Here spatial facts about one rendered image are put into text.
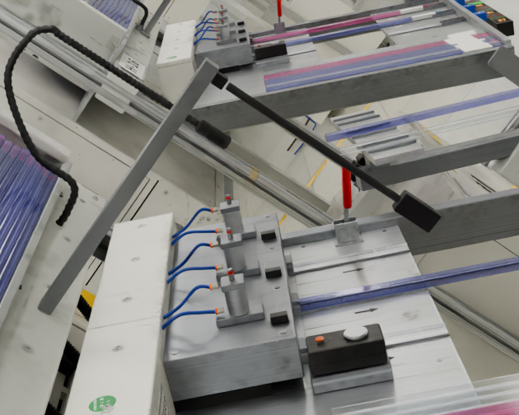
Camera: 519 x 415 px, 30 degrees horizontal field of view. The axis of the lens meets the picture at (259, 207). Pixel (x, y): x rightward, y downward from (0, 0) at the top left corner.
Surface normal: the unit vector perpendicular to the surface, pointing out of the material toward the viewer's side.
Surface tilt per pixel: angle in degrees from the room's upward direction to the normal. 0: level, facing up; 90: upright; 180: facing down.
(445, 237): 90
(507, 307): 90
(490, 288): 90
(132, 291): 44
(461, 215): 90
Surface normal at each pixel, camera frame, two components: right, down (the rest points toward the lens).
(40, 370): 0.57, -0.78
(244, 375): 0.04, 0.36
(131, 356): -0.19, -0.91
